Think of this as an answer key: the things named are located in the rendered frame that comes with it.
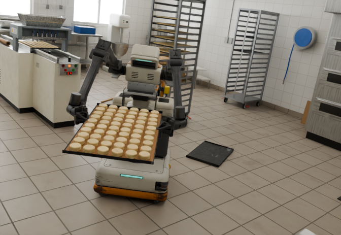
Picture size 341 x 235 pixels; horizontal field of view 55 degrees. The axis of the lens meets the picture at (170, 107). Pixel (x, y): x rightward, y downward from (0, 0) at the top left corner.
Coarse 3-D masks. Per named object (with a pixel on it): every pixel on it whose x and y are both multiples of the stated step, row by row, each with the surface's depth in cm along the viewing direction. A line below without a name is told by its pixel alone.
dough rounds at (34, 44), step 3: (21, 42) 465; (24, 42) 466; (27, 42) 469; (30, 42) 473; (33, 42) 476; (36, 42) 480; (39, 42) 485; (42, 42) 489; (27, 45) 449; (30, 45) 445; (33, 45) 449; (36, 45) 451; (39, 45) 455; (42, 45) 461; (45, 45) 466; (48, 45) 467; (51, 45) 469
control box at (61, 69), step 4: (60, 64) 393; (64, 64) 396; (68, 64) 399; (72, 64) 403; (60, 68) 394; (64, 68) 397; (68, 68) 400; (72, 68) 404; (76, 68) 407; (60, 72) 395; (64, 72) 399; (72, 72) 405; (76, 72) 409
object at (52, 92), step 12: (36, 60) 433; (48, 60) 404; (60, 60) 410; (72, 60) 420; (36, 72) 437; (48, 72) 407; (36, 84) 441; (48, 84) 411; (60, 84) 403; (72, 84) 413; (36, 96) 445; (48, 96) 414; (60, 96) 408; (36, 108) 450; (48, 108) 418; (60, 108) 412; (48, 120) 429; (60, 120) 417; (72, 120) 432
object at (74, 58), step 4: (24, 40) 542; (28, 40) 529; (56, 52) 455; (60, 52) 446; (64, 52) 437; (64, 56) 438; (68, 56) 430; (72, 56) 421; (76, 56) 418; (76, 60) 414; (80, 60) 408
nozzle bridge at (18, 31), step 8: (16, 24) 429; (16, 32) 424; (24, 32) 432; (40, 32) 445; (56, 32) 460; (64, 32) 468; (16, 40) 430; (64, 40) 475; (16, 48) 433; (64, 48) 478
